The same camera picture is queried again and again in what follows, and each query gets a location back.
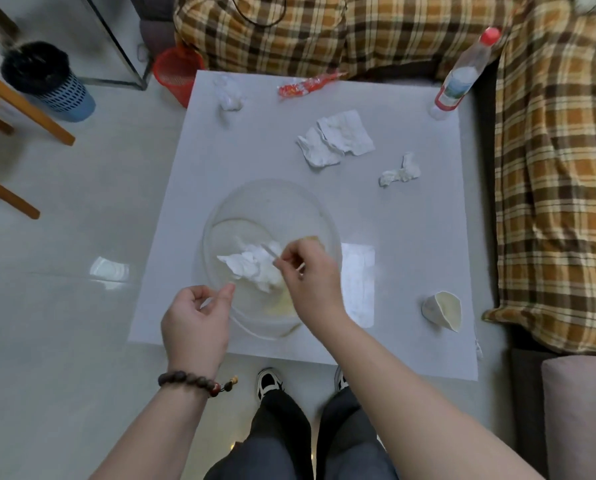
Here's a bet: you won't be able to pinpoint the person's left hand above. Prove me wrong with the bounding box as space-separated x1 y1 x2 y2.
160 283 237 381

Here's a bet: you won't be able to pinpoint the person's right hand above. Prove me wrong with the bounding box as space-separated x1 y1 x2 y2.
273 238 351 328

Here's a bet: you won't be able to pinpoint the thin wooden stick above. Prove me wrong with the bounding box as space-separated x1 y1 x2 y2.
261 244 306 271

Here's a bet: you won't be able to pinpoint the person's right forearm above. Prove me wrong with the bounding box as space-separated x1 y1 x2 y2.
302 312 546 480

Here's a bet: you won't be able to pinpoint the person's left forearm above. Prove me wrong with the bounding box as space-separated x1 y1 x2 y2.
89 379 265 480

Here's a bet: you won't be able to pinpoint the large crumpled white tissue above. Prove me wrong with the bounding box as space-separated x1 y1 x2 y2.
216 239 287 295

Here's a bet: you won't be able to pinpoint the clear glass bowl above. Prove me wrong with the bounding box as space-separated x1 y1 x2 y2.
201 179 343 341

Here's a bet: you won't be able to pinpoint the black and white left shoe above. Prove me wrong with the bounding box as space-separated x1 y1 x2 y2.
256 367 285 403

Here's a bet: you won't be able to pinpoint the flat wrinkled white tissue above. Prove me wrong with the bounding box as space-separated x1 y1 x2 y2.
316 110 376 157
296 127 346 170

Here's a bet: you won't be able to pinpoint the small twisted white tissue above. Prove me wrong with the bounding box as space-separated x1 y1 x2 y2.
378 152 422 189

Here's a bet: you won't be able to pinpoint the dark grey trousers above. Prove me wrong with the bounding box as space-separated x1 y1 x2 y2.
204 386 399 480

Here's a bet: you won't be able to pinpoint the crushed white paper cup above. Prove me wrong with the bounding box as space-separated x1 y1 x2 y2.
421 291 463 334

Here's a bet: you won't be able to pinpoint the red snack wrapper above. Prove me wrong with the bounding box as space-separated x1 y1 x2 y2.
277 71 349 98

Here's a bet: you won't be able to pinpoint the crumpled white tissue ball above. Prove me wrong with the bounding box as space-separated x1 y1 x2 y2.
212 75 247 112

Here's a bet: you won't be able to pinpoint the red plastic basket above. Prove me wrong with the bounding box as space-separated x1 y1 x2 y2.
151 45 207 110

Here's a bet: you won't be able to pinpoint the brown plaid sofa cover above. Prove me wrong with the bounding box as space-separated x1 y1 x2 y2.
173 0 518 81
482 0 596 356

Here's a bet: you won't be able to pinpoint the clear red-capped plastic bottle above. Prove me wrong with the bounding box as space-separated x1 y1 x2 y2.
429 26 502 121

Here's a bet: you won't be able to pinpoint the blue black-lined trash bin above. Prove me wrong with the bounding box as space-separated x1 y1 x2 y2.
0 41 97 123

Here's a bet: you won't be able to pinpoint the wooden chair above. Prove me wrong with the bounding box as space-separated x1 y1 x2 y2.
0 59 77 221

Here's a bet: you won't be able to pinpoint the grey sofa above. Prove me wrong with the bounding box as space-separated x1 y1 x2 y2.
508 345 596 480

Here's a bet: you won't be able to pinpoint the brown bead bracelet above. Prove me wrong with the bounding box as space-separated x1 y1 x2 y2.
157 371 239 399

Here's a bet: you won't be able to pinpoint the black cable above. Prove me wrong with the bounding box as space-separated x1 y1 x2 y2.
229 0 287 29

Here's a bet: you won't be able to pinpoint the black metal frame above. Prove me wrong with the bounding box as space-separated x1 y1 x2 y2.
77 0 155 92

